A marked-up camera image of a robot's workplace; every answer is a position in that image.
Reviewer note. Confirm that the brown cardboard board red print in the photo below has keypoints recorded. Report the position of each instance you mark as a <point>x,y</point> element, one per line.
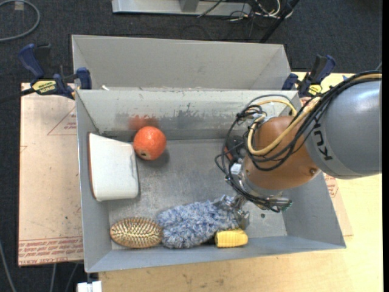
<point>48,178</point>

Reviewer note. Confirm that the black cylinder on white bracket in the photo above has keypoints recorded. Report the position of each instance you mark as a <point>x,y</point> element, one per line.
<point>234,146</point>

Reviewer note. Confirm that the white plastic tub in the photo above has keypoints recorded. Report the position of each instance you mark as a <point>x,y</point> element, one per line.
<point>114,169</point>

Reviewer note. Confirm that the grey metal bin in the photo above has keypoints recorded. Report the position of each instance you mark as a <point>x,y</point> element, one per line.
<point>188,175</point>

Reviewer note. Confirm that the orange toy fruit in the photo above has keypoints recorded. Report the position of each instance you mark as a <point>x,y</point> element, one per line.
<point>149,142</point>

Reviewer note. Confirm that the blue fluffy cloth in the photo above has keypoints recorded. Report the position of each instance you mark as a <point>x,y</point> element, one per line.
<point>191,224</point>

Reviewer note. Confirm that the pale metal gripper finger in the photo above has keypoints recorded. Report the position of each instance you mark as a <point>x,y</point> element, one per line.
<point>233,210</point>
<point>224,200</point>

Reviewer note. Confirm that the yellow toy corn cob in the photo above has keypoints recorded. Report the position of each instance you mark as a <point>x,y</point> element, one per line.
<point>231,238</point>

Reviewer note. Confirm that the wooden hairbrush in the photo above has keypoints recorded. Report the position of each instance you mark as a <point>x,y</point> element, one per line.
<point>136,233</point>

